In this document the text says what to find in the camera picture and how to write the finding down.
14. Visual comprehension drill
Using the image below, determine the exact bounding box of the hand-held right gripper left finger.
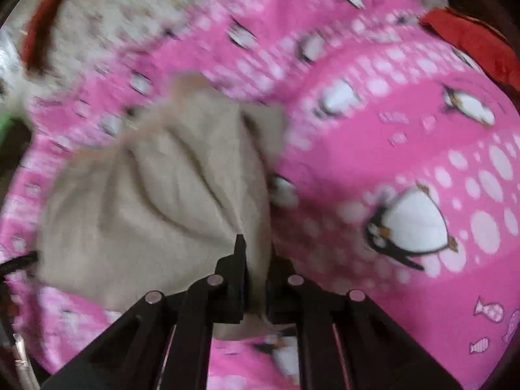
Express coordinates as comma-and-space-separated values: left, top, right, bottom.
41, 234, 248, 390

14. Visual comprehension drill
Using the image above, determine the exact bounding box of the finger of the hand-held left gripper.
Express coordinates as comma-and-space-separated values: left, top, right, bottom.
0, 251, 40, 277

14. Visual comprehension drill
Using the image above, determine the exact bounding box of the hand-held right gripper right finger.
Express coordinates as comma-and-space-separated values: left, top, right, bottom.
266, 258, 464, 390

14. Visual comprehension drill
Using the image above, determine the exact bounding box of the beige jacket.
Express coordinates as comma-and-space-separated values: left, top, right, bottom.
36, 73, 301, 340

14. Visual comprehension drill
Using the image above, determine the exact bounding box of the green plastic item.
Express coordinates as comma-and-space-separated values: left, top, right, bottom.
0, 114, 18, 148

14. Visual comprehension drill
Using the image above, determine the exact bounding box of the pink penguin print blanket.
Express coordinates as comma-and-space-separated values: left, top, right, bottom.
0, 0, 520, 390

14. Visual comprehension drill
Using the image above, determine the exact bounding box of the floral print quilt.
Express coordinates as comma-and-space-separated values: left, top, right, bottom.
0, 0, 449, 108

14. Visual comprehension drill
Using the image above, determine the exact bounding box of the orange red cloth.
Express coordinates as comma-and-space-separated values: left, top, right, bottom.
420, 7, 520, 99

